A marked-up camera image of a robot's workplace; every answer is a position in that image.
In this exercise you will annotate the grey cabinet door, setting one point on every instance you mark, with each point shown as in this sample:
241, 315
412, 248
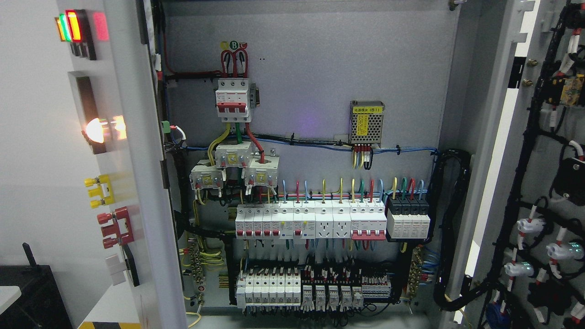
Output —
515, 108
124, 83

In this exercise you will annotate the white current transformers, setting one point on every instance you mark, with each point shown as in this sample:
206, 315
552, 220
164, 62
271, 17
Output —
235, 161

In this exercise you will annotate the metal mesh power supply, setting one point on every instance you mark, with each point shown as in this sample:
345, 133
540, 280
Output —
366, 122

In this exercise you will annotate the white socket breaker row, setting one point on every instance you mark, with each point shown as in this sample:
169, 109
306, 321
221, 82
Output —
360, 220

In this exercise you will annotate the red main circuit breaker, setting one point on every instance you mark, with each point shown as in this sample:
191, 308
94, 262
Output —
235, 99

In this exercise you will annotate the lower relay terminal row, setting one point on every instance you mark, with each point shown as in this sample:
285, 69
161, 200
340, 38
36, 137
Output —
322, 289

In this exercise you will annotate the black white surge protector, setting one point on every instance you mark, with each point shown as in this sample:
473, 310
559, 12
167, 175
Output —
408, 219

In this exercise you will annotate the brass ground terminal bar left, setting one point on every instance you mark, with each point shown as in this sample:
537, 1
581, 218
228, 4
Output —
197, 272

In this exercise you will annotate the brass ground terminal bar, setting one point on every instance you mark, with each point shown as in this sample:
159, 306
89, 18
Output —
197, 272
415, 268

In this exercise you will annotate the brass ground terminal bar right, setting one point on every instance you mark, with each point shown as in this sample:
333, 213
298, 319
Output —
415, 268

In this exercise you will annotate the white glowing indicator lamp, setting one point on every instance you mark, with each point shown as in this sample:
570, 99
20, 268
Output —
94, 131

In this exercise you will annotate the black digital power meter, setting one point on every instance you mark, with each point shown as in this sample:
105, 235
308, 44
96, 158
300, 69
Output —
85, 103

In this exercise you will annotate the red indicator lamp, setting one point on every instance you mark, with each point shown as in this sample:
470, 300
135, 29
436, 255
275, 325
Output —
81, 38

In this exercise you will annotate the yellow indicator lamp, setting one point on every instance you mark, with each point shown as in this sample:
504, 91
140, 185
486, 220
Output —
60, 29

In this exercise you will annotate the green indicator lamp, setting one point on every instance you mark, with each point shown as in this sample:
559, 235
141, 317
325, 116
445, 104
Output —
65, 26

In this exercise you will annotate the black box at left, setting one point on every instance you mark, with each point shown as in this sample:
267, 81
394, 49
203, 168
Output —
40, 305

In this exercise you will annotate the red terminal post block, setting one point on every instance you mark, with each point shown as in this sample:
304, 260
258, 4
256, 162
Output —
116, 227

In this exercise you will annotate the yellow terminal post block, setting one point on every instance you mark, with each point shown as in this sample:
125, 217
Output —
100, 191

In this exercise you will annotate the white rotary selector switch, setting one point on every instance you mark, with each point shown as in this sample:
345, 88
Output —
117, 268

